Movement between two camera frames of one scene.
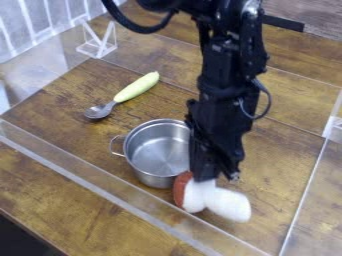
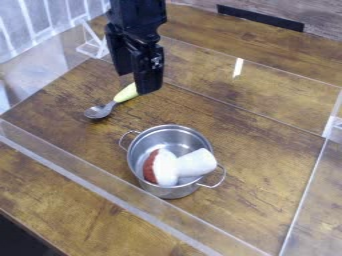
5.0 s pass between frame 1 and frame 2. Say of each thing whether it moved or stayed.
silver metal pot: moved
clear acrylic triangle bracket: stayed
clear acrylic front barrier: stayed
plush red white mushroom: moved
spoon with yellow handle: stayed
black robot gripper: moved
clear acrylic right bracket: stayed
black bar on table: stayed
